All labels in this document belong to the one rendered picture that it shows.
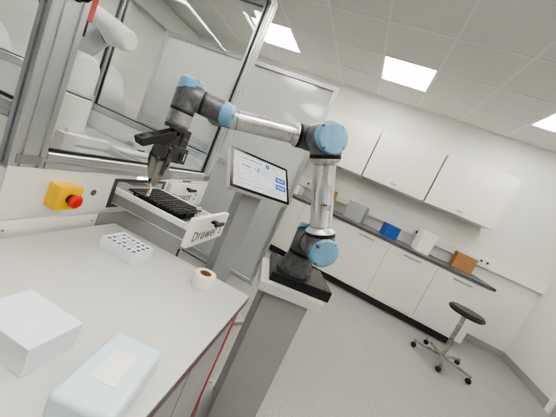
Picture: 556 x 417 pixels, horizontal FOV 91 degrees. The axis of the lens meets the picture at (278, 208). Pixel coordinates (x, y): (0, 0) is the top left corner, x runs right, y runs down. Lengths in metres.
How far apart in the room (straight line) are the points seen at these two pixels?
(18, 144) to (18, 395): 0.55
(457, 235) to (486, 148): 1.28
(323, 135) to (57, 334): 0.83
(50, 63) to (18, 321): 0.57
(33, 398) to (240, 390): 1.00
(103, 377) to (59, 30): 0.73
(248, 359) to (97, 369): 0.88
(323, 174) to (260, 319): 0.66
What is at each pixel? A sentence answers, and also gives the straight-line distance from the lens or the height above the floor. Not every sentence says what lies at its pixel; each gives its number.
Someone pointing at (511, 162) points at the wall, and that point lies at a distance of 4.97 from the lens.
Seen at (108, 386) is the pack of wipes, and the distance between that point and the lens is 0.54.
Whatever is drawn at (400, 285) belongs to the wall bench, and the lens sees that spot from 4.01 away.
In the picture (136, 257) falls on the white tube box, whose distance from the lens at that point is 0.93.
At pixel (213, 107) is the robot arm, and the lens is 0.93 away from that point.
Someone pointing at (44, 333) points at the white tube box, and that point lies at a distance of 0.60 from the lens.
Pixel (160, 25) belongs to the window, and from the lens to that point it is 1.13.
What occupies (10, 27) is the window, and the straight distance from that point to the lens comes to 0.99.
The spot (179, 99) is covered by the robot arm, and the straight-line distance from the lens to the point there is 0.94.
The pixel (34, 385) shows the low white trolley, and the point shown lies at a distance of 0.60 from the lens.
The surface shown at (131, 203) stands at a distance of 1.11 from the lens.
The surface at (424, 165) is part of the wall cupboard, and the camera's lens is 4.29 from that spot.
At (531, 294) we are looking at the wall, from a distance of 5.20.
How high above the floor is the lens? 1.20
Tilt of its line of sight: 8 degrees down
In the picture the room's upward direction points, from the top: 24 degrees clockwise
